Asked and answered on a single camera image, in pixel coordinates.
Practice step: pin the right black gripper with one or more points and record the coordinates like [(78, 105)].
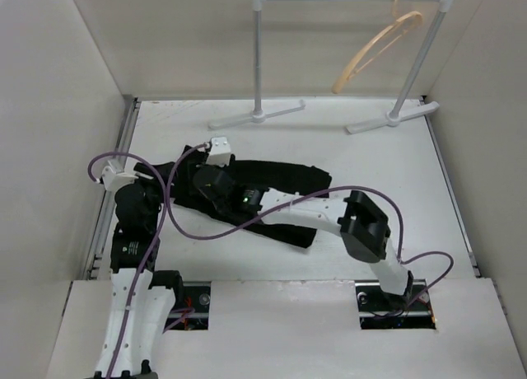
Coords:
[(196, 185)]

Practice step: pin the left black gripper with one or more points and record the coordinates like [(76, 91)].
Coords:
[(149, 182)]

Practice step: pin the black trousers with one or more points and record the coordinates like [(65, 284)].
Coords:
[(287, 177)]

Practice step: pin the beige plastic hanger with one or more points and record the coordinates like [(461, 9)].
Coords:
[(400, 26)]

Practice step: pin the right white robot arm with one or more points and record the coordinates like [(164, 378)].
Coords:
[(356, 219)]

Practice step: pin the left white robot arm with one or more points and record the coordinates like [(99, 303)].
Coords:
[(142, 297)]

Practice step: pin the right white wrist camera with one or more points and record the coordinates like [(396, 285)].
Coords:
[(218, 152)]

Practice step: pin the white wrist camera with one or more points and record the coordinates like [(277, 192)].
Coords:
[(218, 152), (113, 176)]

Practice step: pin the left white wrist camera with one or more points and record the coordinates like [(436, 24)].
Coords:
[(113, 176)]

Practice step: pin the aluminium side rail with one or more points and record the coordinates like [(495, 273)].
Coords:
[(96, 247)]

